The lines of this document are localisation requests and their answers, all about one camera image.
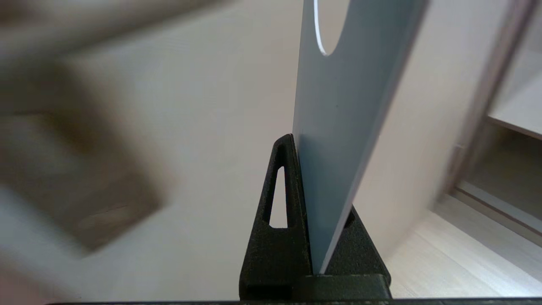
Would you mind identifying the cream door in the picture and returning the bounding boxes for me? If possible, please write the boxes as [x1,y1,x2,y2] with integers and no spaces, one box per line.
[0,0,513,302]

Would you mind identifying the beige metal door handle lever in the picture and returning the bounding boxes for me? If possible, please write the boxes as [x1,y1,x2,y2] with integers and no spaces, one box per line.
[0,0,229,58]

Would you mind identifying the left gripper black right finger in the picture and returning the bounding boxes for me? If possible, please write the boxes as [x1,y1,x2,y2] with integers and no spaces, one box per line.
[324,205,391,281]

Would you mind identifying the blue do-not-disturb door hanger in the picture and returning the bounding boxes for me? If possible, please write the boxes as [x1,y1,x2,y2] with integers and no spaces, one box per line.
[292,0,430,275]

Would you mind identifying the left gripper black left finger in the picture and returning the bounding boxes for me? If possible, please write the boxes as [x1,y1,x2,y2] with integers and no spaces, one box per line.
[239,134,313,301]

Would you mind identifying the brown door lock plate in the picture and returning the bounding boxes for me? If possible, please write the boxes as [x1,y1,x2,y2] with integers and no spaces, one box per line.
[0,64,168,255]

